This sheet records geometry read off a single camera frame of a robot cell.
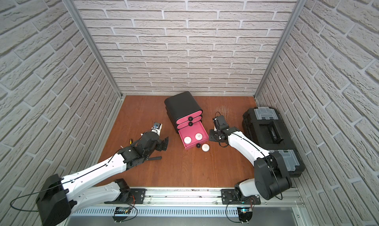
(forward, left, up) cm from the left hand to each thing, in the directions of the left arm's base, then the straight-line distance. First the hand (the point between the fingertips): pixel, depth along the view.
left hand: (162, 133), depth 81 cm
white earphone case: (+2, -14, -12) cm, 18 cm away
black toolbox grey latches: (+2, -58, +4) cm, 58 cm away
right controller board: (-37, -43, -14) cm, 58 cm away
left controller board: (-35, +18, -17) cm, 43 cm away
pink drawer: (+10, -15, +1) cm, 18 cm away
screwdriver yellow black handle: (+2, +23, -14) cm, 27 cm away
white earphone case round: (-3, -25, -12) cm, 28 cm away
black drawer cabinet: (+13, -11, +4) cm, 17 cm away
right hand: (+2, -31, -7) cm, 32 cm away
